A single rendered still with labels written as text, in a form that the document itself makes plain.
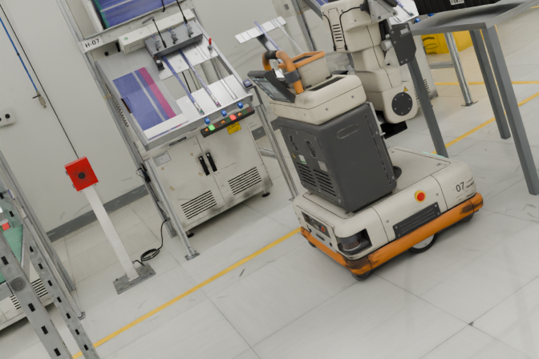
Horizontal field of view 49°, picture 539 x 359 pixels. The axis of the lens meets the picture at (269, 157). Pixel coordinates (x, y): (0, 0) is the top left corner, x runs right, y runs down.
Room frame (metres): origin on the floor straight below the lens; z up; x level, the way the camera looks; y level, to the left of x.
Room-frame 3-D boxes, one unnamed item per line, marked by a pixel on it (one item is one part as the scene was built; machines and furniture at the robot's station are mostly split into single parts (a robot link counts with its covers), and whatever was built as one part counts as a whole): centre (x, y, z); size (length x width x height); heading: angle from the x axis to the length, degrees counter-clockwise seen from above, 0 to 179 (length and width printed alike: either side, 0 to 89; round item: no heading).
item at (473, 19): (2.72, -1.15, 0.40); 0.70 x 0.45 x 0.80; 13
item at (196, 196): (3.95, 0.48, 0.31); 0.70 x 0.65 x 0.62; 108
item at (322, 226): (2.44, -0.08, 0.23); 0.41 x 0.02 x 0.08; 13
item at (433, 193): (2.54, -0.39, 0.16); 0.67 x 0.64 x 0.25; 103
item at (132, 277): (3.29, 1.02, 0.39); 0.24 x 0.24 x 0.78; 18
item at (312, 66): (2.51, -0.28, 0.87); 0.23 x 0.15 x 0.11; 13
